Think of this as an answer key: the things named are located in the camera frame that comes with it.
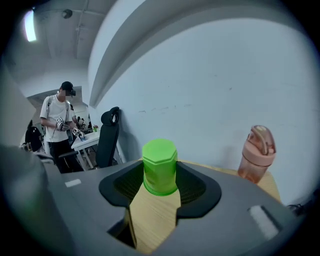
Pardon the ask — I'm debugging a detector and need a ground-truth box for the black office chair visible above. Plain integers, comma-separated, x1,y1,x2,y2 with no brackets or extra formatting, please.
58,106,121,169

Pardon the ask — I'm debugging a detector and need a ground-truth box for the green paper cup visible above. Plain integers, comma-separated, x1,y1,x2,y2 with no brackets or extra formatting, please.
141,138,179,197

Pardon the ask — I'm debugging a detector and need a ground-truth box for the pink water bottle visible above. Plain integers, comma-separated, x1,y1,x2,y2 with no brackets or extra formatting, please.
236,124,277,185

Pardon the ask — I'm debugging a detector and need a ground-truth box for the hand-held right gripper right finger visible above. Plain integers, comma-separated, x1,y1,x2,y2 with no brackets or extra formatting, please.
153,161,305,256

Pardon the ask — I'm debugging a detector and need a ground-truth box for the white desk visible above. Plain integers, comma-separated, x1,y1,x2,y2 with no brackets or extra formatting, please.
71,131,101,171

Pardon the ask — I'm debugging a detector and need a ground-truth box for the ceiling light panel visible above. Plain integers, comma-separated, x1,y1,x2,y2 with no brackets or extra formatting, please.
24,8,38,43

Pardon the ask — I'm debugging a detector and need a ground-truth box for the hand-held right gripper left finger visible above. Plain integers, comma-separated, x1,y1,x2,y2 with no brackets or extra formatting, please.
43,159,144,256

